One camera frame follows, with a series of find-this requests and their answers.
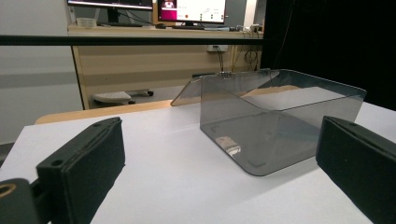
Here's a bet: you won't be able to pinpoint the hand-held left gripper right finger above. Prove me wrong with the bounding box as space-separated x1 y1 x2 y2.
316 115 396 224

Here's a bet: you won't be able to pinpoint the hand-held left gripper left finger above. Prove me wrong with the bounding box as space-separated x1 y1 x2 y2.
35 116 126 224

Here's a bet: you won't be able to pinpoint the transparent grey plastic box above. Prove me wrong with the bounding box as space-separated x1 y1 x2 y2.
170 68 368 177

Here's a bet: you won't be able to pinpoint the white chair base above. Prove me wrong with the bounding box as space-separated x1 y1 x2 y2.
91 91 133 106

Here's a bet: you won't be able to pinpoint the grey leg with caster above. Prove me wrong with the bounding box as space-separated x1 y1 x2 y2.
126 89 155 97

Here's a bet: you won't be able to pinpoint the wooden desk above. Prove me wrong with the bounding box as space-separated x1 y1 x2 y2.
67 24 264 110

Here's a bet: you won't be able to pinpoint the black curtain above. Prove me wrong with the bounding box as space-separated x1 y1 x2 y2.
261 0 396 111

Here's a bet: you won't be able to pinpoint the black horizontal bar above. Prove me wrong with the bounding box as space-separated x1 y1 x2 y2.
0 35 264 47

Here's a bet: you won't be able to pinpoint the roll of clear tape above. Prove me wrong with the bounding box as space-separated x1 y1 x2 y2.
76 17 98 28

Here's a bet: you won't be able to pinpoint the black keyboard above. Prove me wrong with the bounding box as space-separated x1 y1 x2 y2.
172 25 232 32
99 21 144 28

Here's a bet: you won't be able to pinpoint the dark screen monitor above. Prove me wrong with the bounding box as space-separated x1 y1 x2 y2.
66 0 154 25

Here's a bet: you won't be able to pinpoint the small devices on desk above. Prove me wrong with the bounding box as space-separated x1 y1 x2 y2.
232 22 263 34

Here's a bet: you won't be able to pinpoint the white power outlet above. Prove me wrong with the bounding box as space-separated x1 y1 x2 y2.
206 45 229 53

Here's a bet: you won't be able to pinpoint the monitor with bright screen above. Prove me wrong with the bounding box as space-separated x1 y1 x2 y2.
157 0 227 27

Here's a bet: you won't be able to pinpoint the coiled black cable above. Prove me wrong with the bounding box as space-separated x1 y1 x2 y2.
243 46 260 71

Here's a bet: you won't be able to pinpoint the black hanging cable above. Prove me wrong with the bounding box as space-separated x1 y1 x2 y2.
214 46 226 73

